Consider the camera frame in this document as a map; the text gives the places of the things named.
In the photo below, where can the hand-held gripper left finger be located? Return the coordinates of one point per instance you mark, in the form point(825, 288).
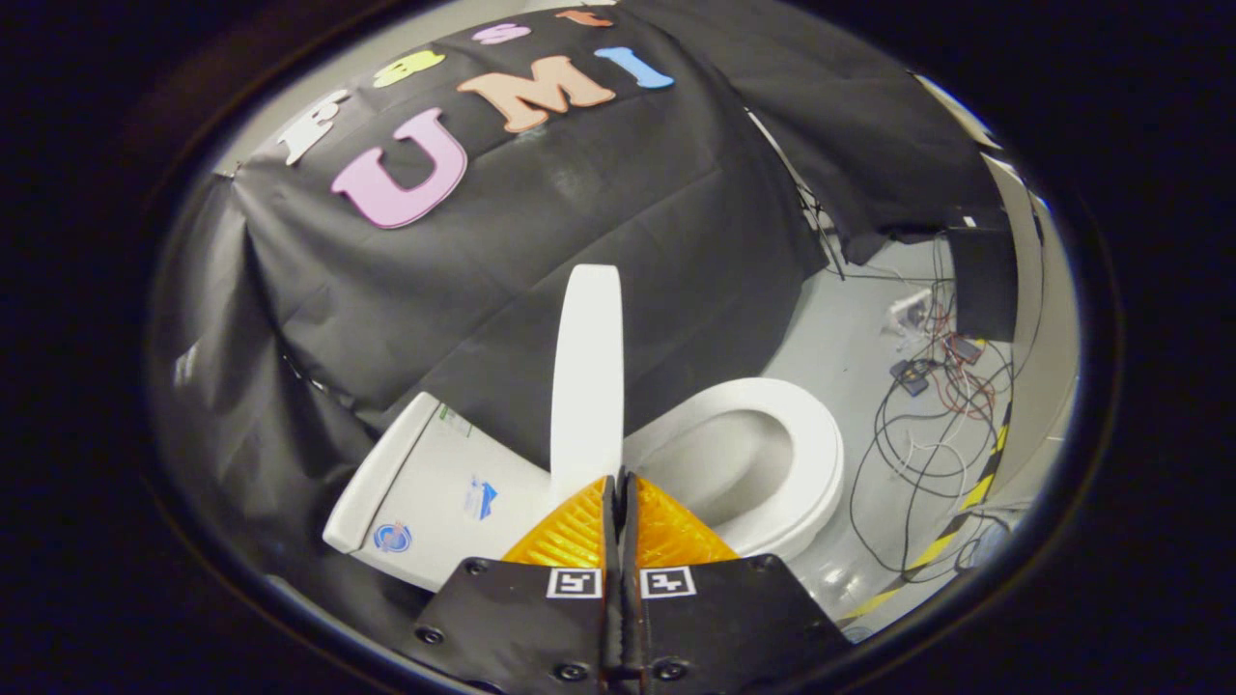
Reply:
point(521, 618)

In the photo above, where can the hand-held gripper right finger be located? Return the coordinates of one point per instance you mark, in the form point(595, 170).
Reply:
point(724, 618)

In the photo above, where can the white toilet lid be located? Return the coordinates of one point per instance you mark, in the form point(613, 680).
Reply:
point(587, 386)

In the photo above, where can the white toilet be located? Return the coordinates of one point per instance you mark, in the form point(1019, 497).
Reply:
point(435, 502)

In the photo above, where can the white toilet seat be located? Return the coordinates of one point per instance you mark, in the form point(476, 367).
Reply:
point(816, 454)

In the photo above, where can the yellow black floor tape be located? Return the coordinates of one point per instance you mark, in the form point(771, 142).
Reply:
point(932, 550)

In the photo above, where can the small black adapter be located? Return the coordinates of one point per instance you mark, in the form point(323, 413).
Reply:
point(967, 347)
point(911, 376)

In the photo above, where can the white power strip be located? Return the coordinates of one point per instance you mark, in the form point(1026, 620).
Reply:
point(910, 311)

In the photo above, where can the metal backdrop stand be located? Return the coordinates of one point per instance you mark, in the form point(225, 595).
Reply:
point(811, 220)

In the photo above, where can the black box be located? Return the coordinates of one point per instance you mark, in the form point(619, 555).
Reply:
point(980, 285)

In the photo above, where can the black backdrop cloth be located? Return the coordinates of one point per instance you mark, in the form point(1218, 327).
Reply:
point(579, 193)

